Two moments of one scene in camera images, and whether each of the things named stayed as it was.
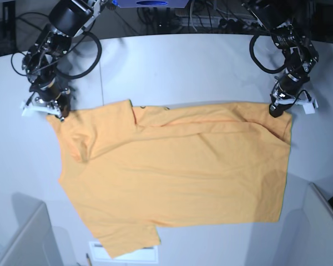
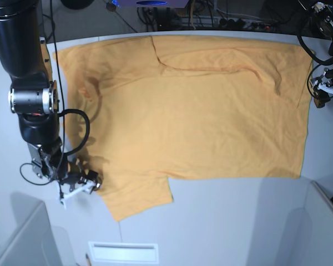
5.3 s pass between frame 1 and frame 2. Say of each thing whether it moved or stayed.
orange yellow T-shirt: moved
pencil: stayed
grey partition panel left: stayed
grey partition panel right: stayed
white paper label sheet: stayed
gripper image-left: moved
